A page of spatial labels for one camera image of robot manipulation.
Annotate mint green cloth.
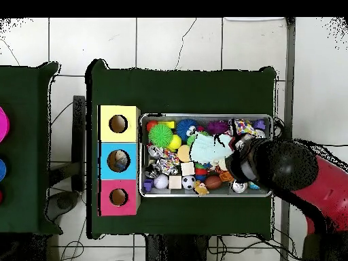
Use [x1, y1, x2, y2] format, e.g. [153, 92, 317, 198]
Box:
[189, 133, 234, 166]

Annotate wooden box with three holes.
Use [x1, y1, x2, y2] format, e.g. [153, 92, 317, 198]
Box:
[97, 104, 141, 217]

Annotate yellow ball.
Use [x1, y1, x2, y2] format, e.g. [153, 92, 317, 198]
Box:
[167, 135, 183, 152]

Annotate green spiky ball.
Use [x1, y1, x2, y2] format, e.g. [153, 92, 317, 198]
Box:
[149, 123, 174, 147]

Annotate blue spiky ball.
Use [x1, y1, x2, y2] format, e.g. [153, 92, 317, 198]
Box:
[175, 118, 201, 137]

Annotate wooden cube block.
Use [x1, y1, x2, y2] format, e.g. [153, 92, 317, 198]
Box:
[168, 175, 183, 190]

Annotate white baseball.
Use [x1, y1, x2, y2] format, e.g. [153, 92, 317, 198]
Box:
[154, 173, 169, 190]

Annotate small soccer ball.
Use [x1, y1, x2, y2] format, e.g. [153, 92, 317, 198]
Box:
[181, 175, 196, 191]

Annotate purple spiky ball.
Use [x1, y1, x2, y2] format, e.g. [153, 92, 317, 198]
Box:
[206, 120, 229, 135]

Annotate brown monkey plush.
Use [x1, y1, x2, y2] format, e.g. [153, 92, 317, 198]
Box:
[193, 181, 209, 196]

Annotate dark green tablecloth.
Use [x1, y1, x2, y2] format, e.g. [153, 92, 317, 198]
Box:
[86, 58, 278, 240]

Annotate small brown football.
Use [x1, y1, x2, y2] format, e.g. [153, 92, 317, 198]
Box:
[204, 175, 223, 190]

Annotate black upright panel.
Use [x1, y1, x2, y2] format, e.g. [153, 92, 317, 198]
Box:
[72, 96, 87, 192]

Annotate side table with green cloth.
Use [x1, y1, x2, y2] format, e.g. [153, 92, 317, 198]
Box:
[0, 60, 62, 236]

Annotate pink round object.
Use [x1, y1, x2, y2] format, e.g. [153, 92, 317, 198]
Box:
[0, 105, 11, 144]

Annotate blue round object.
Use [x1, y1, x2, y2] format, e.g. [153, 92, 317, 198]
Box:
[0, 157, 7, 183]

